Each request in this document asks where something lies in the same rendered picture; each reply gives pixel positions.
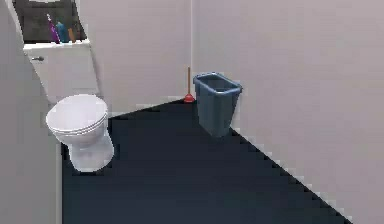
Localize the purple bottle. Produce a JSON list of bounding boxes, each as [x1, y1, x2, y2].
[[46, 13, 61, 45]]

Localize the blue waste bin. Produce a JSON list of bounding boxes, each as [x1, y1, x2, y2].
[[192, 71, 244, 138]]

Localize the red plunger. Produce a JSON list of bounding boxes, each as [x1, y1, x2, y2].
[[183, 66, 196, 104]]

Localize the teal bottle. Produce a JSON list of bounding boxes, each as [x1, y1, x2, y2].
[[55, 20, 70, 44]]

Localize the white toilet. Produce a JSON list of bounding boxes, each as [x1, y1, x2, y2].
[[23, 39, 115, 173]]

